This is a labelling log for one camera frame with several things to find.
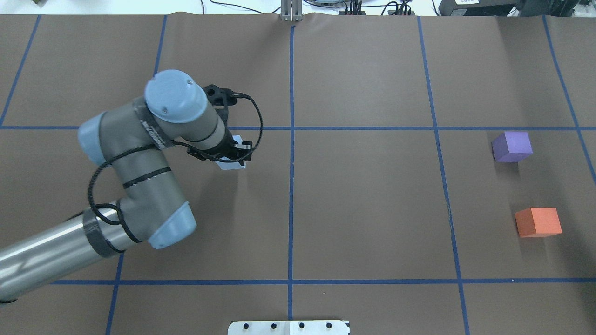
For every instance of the black box on bench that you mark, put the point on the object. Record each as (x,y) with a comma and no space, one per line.
(476,8)

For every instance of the light blue foam block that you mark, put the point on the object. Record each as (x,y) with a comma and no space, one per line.
(232,165)

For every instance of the metal camera stand post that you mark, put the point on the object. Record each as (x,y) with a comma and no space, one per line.
(291,10)

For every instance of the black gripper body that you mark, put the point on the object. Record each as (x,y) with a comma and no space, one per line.
(221,150)

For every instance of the orange foam block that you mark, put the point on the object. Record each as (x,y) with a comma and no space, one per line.
(538,222)

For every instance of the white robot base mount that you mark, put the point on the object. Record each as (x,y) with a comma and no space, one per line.
(289,327)

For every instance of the purple foam block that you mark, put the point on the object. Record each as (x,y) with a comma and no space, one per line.
(512,146)

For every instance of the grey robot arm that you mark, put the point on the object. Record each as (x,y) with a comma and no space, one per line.
(133,195)

